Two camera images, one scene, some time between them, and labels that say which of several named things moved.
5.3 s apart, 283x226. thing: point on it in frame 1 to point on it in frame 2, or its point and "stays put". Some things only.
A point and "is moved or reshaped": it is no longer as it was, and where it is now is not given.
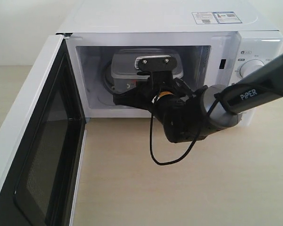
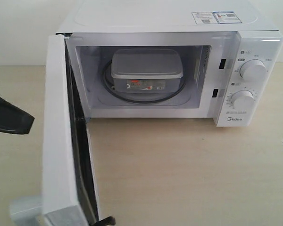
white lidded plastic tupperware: [124, 74] stays put
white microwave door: [37, 157] is moved or reshaped
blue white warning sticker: [215, 17] stays put
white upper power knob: [250, 66] stays put
